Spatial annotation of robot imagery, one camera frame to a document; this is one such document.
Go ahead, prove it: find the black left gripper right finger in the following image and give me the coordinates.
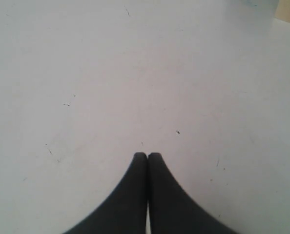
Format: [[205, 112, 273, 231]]
[[147, 153, 235, 234]]

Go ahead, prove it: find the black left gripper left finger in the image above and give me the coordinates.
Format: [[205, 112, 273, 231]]
[[66, 152, 147, 234]]

